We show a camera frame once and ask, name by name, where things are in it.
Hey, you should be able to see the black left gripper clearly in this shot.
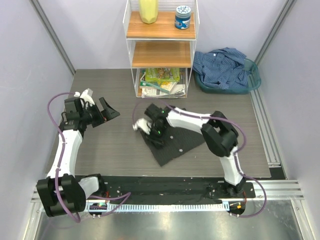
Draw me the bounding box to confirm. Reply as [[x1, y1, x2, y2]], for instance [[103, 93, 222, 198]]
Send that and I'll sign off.
[[80, 98, 119, 128]]

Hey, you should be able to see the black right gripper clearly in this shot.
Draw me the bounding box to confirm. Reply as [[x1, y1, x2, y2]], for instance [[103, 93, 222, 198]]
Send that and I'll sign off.
[[144, 125, 168, 151]]

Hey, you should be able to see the black pinstripe long sleeve shirt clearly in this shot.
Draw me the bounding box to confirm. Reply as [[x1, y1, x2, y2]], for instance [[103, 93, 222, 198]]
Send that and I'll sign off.
[[139, 127, 205, 167]]

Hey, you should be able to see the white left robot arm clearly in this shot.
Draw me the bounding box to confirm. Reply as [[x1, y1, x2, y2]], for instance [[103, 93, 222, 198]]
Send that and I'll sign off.
[[36, 96, 120, 217]]

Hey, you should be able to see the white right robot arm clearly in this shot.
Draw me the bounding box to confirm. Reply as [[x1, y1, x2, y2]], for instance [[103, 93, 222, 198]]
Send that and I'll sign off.
[[136, 103, 246, 198]]

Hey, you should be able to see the stack of books and papers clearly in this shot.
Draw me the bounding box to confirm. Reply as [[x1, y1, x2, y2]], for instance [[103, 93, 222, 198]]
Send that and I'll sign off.
[[138, 69, 186, 99]]

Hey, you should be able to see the blue checked long sleeve shirt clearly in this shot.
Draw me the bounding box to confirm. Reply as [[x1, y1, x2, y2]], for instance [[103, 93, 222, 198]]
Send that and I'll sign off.
[[193, 47, 248, 90]]

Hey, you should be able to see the teal plastic basin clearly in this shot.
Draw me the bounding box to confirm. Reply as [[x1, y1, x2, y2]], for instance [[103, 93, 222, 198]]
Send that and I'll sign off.
[[194, 58, 262, 95]]

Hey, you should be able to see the yellow vase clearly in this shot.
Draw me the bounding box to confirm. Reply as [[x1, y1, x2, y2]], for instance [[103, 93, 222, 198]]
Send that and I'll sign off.
[[138, 0, 159, 24]]

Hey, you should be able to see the blue lidded jar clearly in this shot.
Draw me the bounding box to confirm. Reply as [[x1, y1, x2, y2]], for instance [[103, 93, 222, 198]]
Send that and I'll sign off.
[[174, 5, 192, 30]]

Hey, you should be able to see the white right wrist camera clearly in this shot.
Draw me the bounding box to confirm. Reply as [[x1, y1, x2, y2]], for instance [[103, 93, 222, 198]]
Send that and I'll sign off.
[[132, 118, 152, 135]]

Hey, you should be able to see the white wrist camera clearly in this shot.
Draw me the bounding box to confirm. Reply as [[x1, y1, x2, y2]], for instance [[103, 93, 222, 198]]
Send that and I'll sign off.
[[73, 88, 95, 109], [132, 118, 152, 135]]

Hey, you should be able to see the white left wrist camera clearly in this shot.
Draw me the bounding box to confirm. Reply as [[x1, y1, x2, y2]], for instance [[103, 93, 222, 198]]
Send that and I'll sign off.
[[73, 88, 95, 109]]

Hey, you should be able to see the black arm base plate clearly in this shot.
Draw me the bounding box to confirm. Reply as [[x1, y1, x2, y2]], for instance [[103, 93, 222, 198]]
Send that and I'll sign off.
[[93, 176, 256, 205]]

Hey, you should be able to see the white wire wooden shelf unit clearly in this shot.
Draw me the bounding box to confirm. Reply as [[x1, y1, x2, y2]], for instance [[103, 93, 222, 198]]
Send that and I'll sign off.
[[122, 0, 200, 98]]

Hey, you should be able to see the perforated metal rail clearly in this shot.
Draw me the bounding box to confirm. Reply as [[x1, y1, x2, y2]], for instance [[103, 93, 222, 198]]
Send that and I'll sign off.
[[85, 201, 230, 213]]

